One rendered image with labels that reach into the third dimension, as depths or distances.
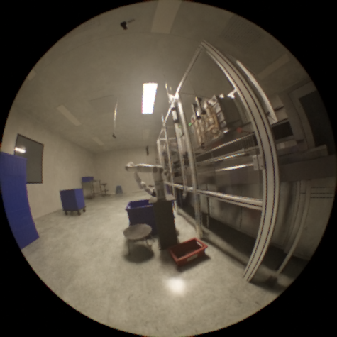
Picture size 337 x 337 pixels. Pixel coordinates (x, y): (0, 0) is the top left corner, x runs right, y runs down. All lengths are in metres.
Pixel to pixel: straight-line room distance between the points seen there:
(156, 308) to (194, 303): 0.22
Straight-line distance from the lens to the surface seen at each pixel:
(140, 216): 1.30
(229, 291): 0.86
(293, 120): 0.66
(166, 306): 0.82
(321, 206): 0.82
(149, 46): 2.01
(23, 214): 2.10
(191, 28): 2.02
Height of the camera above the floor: 0.78
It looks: 3 degrees up
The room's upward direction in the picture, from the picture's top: 8 degrees counter-clockwise
